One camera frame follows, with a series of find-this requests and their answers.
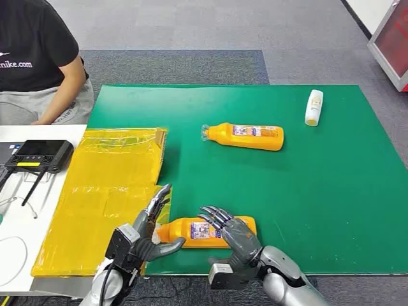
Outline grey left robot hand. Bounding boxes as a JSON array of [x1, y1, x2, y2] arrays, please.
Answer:
[[132, 184, 186, 263]]

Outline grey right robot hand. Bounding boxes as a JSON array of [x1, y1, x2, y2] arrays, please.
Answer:
[[198, 205, 263, 270]]

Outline orange bottle with clear cap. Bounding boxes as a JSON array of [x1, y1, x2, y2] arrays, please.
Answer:
[[152, 215, 257, 249], [201, 122, 285, 152]]

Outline small white bottle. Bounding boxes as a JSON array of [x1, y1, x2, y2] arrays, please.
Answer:
[[304, 89, 324, 128]]

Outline green table mat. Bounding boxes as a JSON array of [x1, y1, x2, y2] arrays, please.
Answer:
[[87, 84, 408, 277]]

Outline black remote controller with antennas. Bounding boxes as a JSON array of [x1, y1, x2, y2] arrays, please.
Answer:
[[0, 140, 75, 208]]

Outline dark laptop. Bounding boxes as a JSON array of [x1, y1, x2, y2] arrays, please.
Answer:
[[0, 142, 20, 166]]

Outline person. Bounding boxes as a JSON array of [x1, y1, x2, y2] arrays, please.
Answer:
[[0, 0, 95, 126]]

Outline white-framed red cabinet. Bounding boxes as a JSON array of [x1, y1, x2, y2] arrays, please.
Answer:
[[367, 0, 408, 93]]

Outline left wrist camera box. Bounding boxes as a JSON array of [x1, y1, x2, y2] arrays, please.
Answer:
[[104, 224, 142, 272]]

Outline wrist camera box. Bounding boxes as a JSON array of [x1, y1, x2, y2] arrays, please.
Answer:
[[208, 262, 238, 291], [104, 224, 142, 272]]

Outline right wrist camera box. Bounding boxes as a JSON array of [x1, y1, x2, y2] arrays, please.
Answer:
[[208, 262, 238, 291]]

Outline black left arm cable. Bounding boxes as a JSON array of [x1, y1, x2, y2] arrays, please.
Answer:
[[99, 261, 116, 306]]

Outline thin white cable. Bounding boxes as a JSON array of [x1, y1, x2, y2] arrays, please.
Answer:
[[0, 196, 38, 220]]

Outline looped white cable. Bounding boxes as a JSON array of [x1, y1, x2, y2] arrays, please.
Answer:
[[0, 235, 29, 288]]

